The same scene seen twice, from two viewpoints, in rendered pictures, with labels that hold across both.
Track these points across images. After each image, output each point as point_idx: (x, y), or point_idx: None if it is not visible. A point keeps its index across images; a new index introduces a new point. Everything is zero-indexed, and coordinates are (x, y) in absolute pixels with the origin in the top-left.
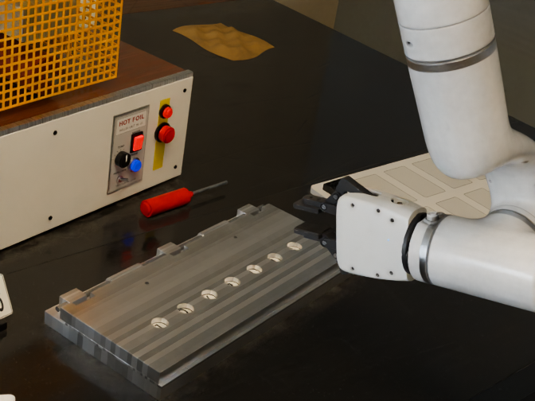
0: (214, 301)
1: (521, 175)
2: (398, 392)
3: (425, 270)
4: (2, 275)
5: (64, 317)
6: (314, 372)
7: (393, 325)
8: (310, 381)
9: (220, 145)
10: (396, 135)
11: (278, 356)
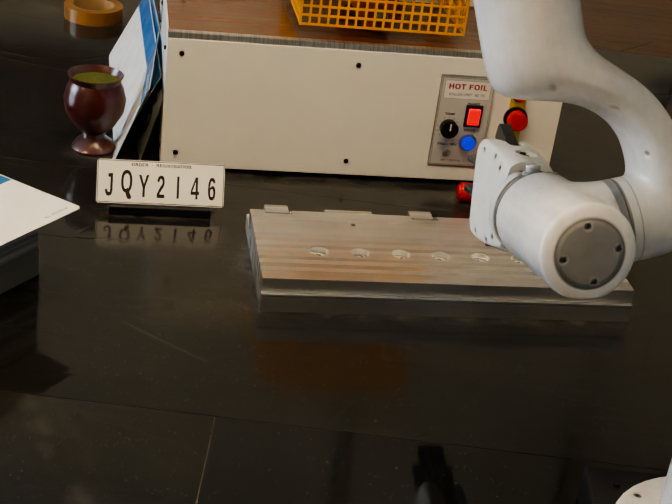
0: (397, 260)
1: (629, 134)
2: (512, 416)
3: (495, 225)
4: (224, 167)
5: (249, 219)
6: (443, 363)
7: (600, 374)
8: (427, 365)
9: None
10: None
11: (425, 336)
